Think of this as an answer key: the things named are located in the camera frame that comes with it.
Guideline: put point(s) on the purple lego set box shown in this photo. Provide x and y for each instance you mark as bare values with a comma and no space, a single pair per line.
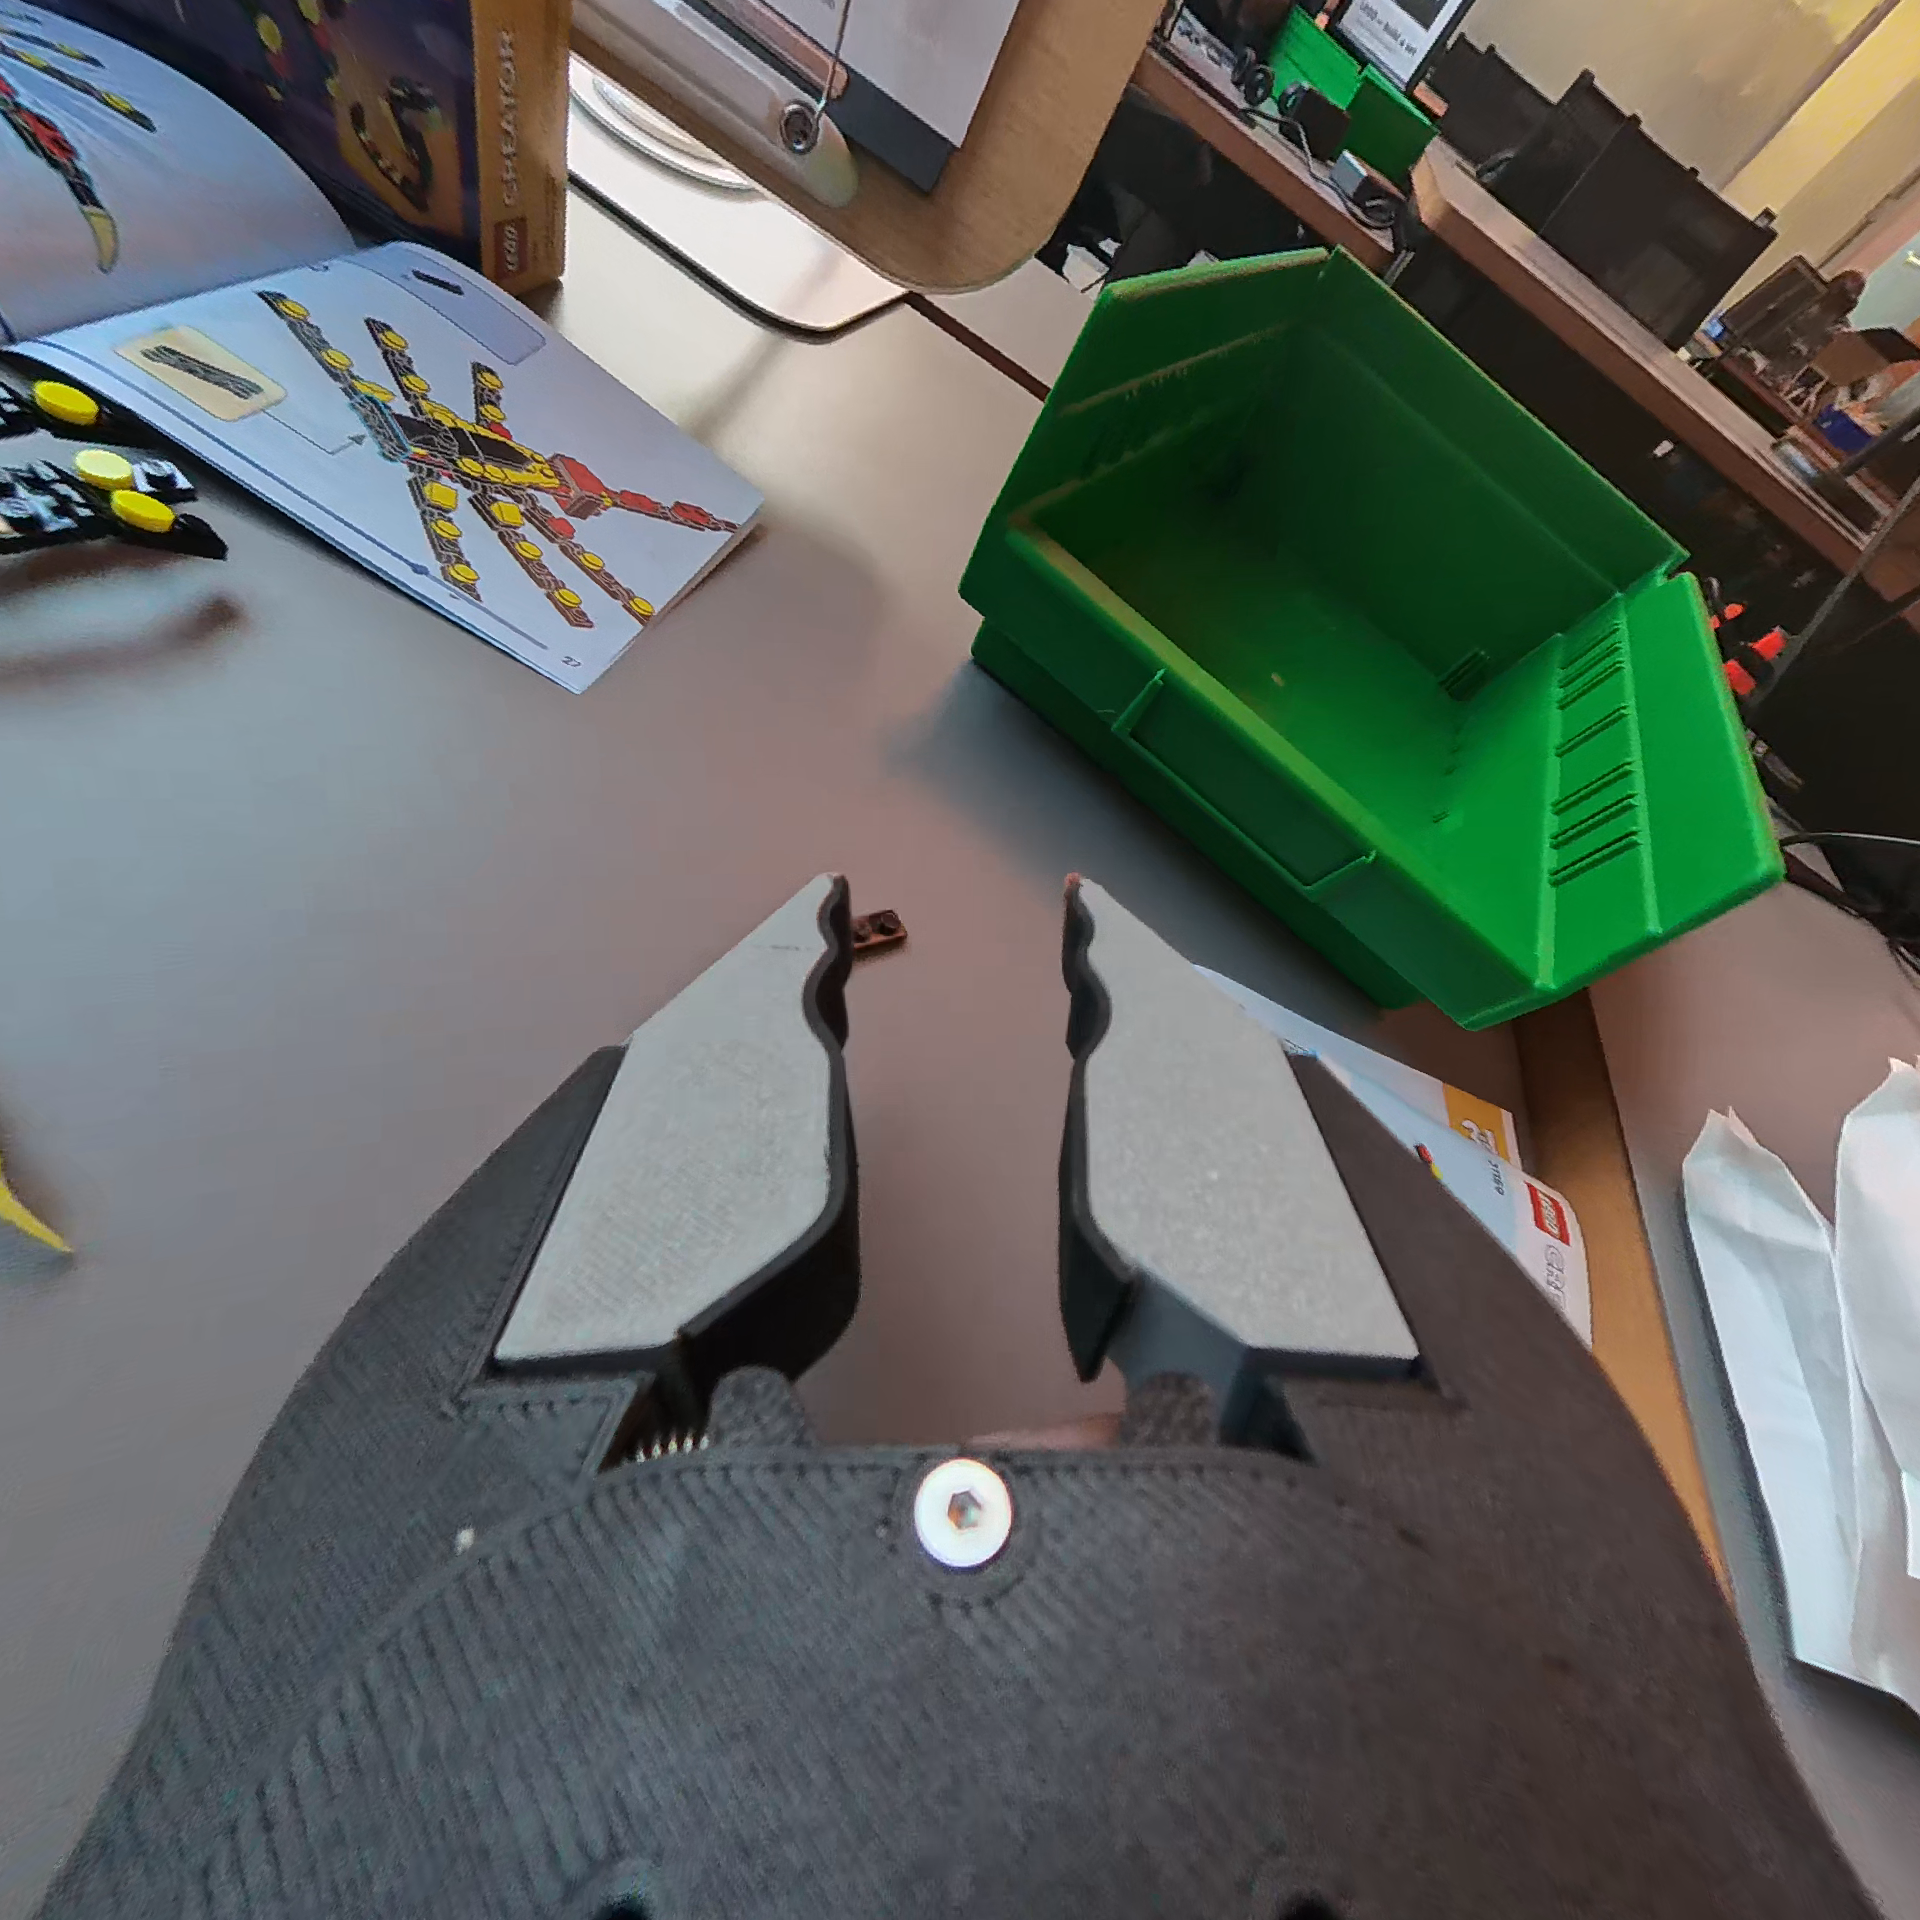
420,134

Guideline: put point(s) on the black yellow lego spider model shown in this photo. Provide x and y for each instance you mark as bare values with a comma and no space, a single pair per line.
142,512

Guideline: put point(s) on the open lego instruction booklet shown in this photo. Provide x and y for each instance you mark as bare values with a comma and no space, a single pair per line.
598,540

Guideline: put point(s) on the yellow lego claw piece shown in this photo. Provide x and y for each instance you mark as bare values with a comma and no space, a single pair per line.
34,1222

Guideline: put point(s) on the large green plastic bin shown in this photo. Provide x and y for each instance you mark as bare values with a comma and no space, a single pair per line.
1319,599

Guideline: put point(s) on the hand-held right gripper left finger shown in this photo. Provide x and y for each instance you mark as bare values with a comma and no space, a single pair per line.
689,1170

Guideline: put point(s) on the long wooden desk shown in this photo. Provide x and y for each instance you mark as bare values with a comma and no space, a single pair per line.
1576,308

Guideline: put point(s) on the small dark lego plate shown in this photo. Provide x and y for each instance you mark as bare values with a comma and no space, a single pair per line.
886,933

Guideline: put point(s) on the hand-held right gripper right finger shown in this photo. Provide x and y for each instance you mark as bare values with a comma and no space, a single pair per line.
1215,1186

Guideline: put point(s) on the light wooden curved frame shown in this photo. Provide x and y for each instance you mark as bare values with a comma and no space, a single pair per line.
1048,166

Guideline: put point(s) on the small green plastic bin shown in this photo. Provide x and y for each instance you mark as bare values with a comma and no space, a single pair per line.
1356,105

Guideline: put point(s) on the silver monitor stand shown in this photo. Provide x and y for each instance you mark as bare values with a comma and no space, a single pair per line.
705,225

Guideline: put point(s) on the white closed instruction booklet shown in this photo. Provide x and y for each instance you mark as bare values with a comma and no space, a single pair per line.
1499,1186

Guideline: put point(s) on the white paper bag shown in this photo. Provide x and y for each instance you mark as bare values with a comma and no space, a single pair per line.
1888,1273
1769,1350

